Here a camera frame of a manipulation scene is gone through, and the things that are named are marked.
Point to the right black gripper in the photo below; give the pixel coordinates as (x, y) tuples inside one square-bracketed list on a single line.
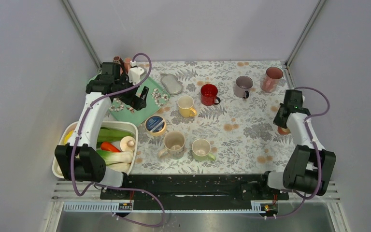
[(276, 120)]

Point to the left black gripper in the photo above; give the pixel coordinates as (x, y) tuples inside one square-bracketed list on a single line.
[(136, 102)]

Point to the pink face mug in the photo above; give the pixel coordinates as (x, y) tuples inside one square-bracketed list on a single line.
[(272, 78)]

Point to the yellow mug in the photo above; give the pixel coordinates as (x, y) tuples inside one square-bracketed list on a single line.
[(186, 106)]

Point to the lilac mug black handle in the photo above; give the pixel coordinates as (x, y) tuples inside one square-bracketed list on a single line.
[(242, 87)]

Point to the cream floral mug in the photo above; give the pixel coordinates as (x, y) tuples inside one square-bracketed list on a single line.
[(174, 145)]

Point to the red mug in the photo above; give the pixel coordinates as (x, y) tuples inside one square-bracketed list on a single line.
[(208, 95)]

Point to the light green mug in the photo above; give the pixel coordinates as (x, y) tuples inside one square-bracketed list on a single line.
[(201, 150)]

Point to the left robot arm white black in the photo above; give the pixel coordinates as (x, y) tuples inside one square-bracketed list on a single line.
[(78, 158)]

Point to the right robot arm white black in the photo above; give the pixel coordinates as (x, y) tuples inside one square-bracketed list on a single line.
[(310, 166)]

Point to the green floral tray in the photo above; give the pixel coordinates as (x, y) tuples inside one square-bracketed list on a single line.
[(149, 98)]

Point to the grey oval dish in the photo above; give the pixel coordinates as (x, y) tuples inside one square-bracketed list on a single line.
[(171, 84)]

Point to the round blue lid tin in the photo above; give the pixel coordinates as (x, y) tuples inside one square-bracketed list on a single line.
[(155, 125)]

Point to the brown cup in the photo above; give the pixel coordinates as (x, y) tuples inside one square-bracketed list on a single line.
[(118, 60)]

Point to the toy mushroom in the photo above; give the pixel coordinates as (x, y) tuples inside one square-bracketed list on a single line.
[(127, 143)]

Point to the white vegetable tub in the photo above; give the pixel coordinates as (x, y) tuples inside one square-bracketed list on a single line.
[(123, 126)]

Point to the toy green leafy vegetable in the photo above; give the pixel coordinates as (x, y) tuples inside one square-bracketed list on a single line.
[(111, 135)]

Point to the toy carrot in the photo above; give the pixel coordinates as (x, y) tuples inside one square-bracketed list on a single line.
[(107, 146)]

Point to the toy leek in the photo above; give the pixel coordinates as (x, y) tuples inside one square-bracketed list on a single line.
[(115, 157)]

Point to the toy white radish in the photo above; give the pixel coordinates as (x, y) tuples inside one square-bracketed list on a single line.
[(120, 167)]

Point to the toy yellow napa cabbage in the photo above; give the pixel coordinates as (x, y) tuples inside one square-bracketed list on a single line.
[(67, 137)]

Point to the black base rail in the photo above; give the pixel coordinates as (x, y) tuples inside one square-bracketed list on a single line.
[(194, 192)]

